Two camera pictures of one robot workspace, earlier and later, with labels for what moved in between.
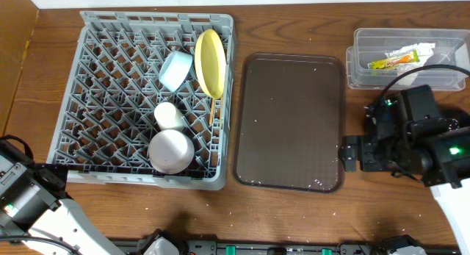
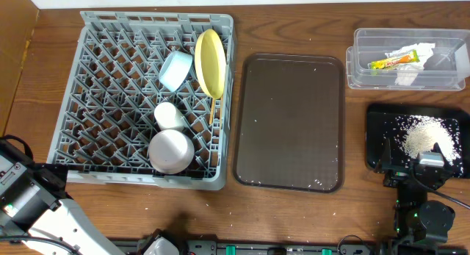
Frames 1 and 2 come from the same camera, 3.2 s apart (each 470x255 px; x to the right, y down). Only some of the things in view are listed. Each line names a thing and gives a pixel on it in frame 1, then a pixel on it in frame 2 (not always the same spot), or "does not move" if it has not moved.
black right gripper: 352,153 → 410,174
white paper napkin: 424,51 does not move
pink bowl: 171,152 does not move
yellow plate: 211,62 does not move
